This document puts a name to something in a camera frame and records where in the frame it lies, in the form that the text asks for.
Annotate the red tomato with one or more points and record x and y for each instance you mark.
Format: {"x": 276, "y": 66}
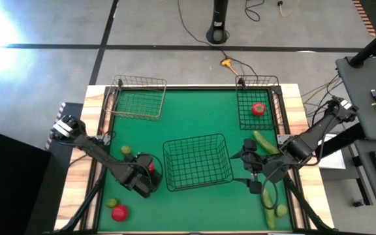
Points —
{"x": 258, "y": 109}
{"x": 151, "y": 167}

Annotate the yellow power plug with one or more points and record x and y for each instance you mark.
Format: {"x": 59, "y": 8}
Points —
{"x": 226, "y": 62}

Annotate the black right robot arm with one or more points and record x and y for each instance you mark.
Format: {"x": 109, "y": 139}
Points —
{"x": 312, "y": 134}

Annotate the red apple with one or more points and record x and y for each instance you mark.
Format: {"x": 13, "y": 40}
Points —
{"x": 119, "y": 213}

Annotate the black pole stand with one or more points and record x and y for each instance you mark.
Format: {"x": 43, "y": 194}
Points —
{"x": 218, "y": 19}

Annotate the green table mat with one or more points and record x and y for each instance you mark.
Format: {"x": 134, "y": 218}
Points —
{"x": 194, "y": 212}

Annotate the green cucumber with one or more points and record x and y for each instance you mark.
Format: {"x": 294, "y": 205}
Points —
{"x": 267, "y": 199}
{"x": 270, "y": 218}
{"x": 264, "y": 142}

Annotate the black slanted pole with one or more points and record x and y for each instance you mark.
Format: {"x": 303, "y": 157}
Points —
{"x": 374, "y": 45}

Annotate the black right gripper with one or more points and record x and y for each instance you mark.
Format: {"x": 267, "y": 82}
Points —
{"x": 256, "y": 166}

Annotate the white paper sheet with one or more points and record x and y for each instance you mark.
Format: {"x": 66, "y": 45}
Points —
{"x": 333, "y": 161}

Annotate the green lime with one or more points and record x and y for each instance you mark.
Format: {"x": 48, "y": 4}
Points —
{"x": 281, "y": 210}
{"x": 111, "y": 203}
{"x": 126, "y": 150}

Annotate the black frame strut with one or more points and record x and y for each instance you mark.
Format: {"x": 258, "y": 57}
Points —
{"x": 305, "y": 205}
{"x": 83, "y": 205}

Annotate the black cabinet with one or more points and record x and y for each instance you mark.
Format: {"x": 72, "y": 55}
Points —
{"x": 8, "y": 182}

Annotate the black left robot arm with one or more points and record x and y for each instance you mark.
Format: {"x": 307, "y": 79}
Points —
{"x": 93, "y": 150}

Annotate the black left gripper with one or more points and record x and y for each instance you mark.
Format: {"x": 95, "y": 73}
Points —
{"x": 140, "y": 182}

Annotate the small black clamp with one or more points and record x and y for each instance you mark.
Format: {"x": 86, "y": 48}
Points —
{"x": 358, "y": 203}

